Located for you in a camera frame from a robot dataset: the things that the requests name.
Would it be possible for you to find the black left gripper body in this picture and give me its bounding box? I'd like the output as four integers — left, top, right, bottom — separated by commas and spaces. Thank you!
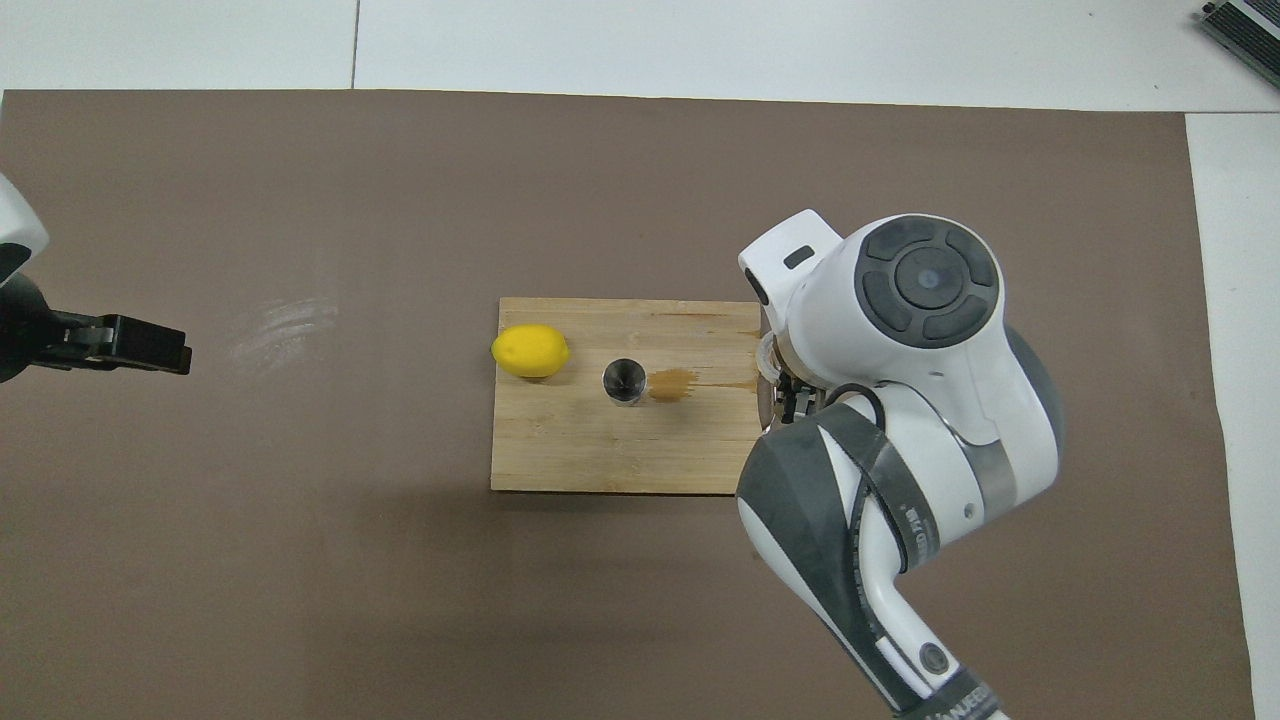
0, 270, 53, 387

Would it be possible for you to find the clear glass cup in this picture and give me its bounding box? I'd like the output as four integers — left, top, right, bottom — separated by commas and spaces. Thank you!
755, 330, 793, 386

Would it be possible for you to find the steel double jigger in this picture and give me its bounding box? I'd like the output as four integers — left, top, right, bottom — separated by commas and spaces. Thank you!
602, 357, 649, 406

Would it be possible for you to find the yellow lemon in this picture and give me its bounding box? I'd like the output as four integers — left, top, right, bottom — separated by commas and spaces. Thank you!
491, 324, 571, 379

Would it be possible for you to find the brown paper table mat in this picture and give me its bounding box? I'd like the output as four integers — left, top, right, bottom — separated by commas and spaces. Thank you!
0, 88, 1257, 720

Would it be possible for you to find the grey ribbed metal device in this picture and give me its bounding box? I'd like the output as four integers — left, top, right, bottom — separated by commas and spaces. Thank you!
1198, 0, 1280, 93

